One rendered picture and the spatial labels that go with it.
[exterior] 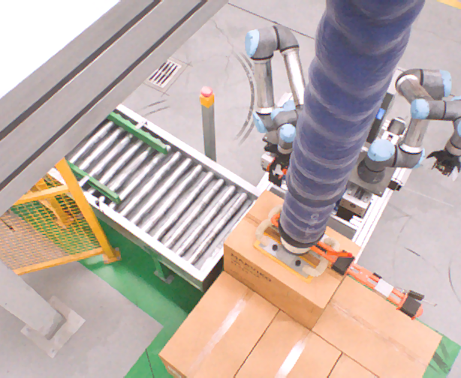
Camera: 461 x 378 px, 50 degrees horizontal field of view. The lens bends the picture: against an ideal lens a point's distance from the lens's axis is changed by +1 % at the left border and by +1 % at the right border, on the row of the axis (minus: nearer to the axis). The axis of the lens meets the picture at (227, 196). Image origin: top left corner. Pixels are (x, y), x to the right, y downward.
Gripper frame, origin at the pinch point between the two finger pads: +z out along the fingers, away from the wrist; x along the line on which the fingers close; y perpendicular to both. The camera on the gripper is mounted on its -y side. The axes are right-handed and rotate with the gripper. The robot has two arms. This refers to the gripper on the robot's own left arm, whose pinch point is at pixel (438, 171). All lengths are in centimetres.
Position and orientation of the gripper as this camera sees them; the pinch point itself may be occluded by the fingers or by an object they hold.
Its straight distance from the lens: 228.6
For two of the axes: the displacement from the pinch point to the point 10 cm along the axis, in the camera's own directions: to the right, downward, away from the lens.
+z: 0.0, 4.8, 8.8
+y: -5.2, 7.5, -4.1
